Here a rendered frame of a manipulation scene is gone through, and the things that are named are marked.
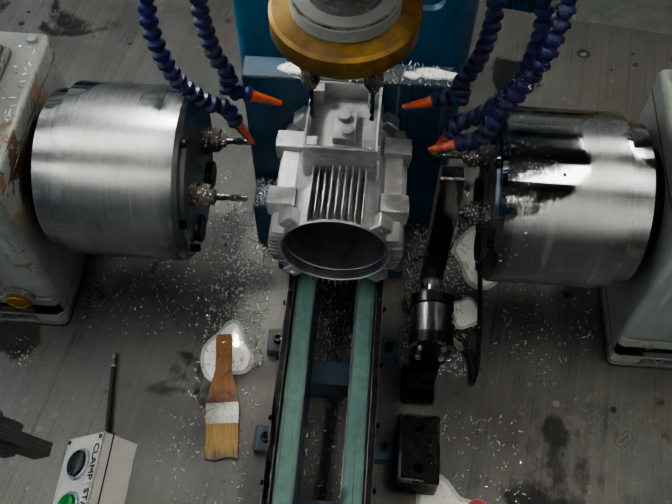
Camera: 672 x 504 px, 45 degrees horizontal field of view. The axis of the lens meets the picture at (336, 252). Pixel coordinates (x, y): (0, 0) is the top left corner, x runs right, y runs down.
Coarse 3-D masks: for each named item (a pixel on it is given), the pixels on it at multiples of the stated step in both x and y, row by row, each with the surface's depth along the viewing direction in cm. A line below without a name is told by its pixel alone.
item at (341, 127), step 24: (336, 96) 115; (360, 96) 115; (312, 120) 113; (336, 120) 112; (360, 120) 113; (312, 144) 107; (336, 144) 111; (360, 144) 111; (312, 168) 111; (336, 168) 110; (360, 168) 110
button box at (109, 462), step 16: (80, 448) 94; (96, 448) 92; (112, 448) 93; (128, 448) 95; (64, 464) 95; (96, 464) 91; (112, 464) 92; (128, 464) 94; (64, 480) 93; (80, 480) 91; (96, 480) 90; (112, 480) 92; (128, 480) 93; (80, 496) 90; (96, 496) 90; (112, 496) 91
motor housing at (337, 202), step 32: (288, 128) 121; (288, 160) 116; (384, 160) 116; (320, 192) 110; (352, 192) 110; (384, 192) 113; (320, 224) 124; (352, 224) 107; (288, 256) 117; (320, 256) 122; (352, 256) 122; (384, 256) 116
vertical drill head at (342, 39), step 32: (288, 0) 94; (320, 0) 89; (352, 0) 88; (384, 0) 91; (416, 0) 94; (288, 32) 91; (320, 32) 90; (352, 32) 89; (384, 32) 91; (416, 32) 92; (320, 64) 90; (352, 64) 90; (384, 64) 91
